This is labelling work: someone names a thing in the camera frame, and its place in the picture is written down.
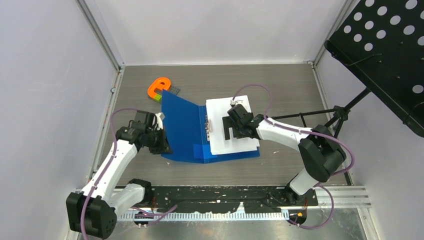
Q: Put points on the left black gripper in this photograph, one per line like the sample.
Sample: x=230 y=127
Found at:
x=164 y=146

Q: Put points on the metal folder clip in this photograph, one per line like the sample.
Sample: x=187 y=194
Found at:
x=208 y=128

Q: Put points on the green lego brick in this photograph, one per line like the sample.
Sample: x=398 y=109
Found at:
x=158 y=98

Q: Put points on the blue plastic folder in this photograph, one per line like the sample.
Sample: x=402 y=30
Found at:
x=184 y=124

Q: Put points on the aluminium frame rail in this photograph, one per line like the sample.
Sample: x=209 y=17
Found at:
x=338 y=197

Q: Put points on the orange letter e block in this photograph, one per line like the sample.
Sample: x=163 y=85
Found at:
x=159 y=83

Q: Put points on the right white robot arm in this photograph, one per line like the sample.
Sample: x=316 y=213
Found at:
x=320 y=152

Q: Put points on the grey lego baseplate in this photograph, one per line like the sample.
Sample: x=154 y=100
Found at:
x=171 y=89

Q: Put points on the white paper sheets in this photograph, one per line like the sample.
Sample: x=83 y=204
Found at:
x=216 y=110

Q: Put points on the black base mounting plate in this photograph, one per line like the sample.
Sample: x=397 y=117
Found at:
x=225 y=199

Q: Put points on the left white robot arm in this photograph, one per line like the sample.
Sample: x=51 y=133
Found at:
x=94 y=210

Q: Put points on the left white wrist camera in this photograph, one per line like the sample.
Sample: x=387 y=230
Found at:
x=159 y=117

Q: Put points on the black perforated music stand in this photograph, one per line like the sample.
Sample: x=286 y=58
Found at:
x=381 y=42

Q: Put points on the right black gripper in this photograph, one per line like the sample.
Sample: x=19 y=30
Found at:
x=229 y=122

